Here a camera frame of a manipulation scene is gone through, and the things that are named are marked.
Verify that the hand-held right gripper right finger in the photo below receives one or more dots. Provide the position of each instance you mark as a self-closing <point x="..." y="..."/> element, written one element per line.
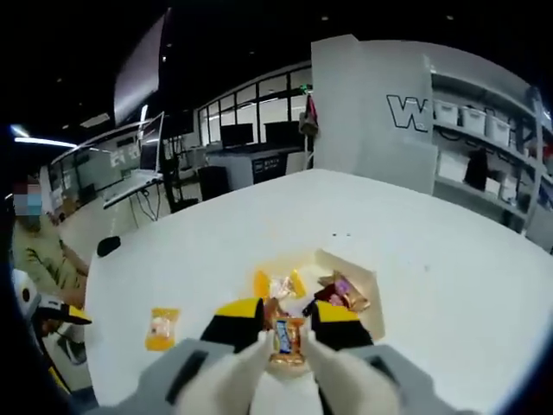
<point x="421" y="391"/>

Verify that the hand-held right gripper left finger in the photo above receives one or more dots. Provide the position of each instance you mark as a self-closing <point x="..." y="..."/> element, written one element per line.
<point x="149" y="387"/>

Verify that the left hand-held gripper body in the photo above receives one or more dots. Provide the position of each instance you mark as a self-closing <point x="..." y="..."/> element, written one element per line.
<point x="20" y="283"/>

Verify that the yellow snack food packet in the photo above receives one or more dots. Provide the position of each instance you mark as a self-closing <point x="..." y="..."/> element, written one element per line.
<point x="162" y="328"/>
<point x="276" y="286"/>

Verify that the white food tongs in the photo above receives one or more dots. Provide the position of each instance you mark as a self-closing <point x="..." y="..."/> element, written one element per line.
<point x="233" y="382"/>

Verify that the beige paper food container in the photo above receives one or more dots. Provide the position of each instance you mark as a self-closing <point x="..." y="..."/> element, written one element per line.
<point x="371" y="313"/>

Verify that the long red snack food bar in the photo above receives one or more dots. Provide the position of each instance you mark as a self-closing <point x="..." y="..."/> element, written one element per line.
<point x="322" y="297"/>

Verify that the small gold food candy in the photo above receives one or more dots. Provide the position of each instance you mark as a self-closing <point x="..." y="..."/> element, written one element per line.
<point x="287" y="341"/>

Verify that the small black pouch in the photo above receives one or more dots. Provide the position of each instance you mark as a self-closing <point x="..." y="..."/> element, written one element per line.
<point x="109" y="246"/>

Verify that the ceiling light strip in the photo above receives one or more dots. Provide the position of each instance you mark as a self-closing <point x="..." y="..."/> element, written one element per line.
<point x="43" y="142"/>

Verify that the white standing desk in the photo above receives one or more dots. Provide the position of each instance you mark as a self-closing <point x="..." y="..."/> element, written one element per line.
<point x="134" y="187"/>

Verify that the monitor with purple screen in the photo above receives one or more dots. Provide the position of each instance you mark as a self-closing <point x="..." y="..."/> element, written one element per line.
<point x="151" y="144"/>

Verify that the black low cabinet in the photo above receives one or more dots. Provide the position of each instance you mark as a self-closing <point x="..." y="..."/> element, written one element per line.
<point x="213" y="183"/>

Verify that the white upright lamp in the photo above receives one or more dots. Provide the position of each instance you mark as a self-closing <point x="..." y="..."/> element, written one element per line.
<point x="143" y="121"/>

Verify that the white frosted panel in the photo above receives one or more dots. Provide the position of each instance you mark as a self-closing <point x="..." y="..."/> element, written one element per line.
<point x="417" y="168"/>

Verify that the black bag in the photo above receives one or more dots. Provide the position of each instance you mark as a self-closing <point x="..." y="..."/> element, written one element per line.
<point x="476" y="170"/>

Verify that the white cardboard box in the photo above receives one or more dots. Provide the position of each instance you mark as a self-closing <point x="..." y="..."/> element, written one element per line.
<point x="453" y="165"/>

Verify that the large hanging display screen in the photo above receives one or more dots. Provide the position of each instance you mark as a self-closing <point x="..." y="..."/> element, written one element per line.
<point x="138" y="69"/>

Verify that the grey metal shelving rack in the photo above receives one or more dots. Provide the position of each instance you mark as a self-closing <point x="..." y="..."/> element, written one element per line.
<point x="535" y="173"/>

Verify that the dark grey counter desk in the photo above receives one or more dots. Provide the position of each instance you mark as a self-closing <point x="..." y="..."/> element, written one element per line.
<point x="259" y="164"/>

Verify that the black monitor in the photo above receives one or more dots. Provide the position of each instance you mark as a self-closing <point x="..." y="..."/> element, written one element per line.
<point x="237" y="135"/>
<point x="282" y="133"/>

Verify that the lidded white storage bin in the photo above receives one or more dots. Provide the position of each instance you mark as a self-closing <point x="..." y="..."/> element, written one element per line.
<point x="472" y="118"/>
<point x="499" y="129"/>
<point x="446" y="111"/>

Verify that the black framed glass partition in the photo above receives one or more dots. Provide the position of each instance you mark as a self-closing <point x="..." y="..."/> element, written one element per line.
<point x="255" y="99"/>

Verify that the white partition with lettering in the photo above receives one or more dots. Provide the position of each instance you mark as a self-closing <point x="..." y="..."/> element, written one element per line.
<point x="345" y="108"/>

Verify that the hanging grey red bag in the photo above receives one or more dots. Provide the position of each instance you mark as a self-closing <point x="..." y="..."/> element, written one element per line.
<point x="309" y="116"/>

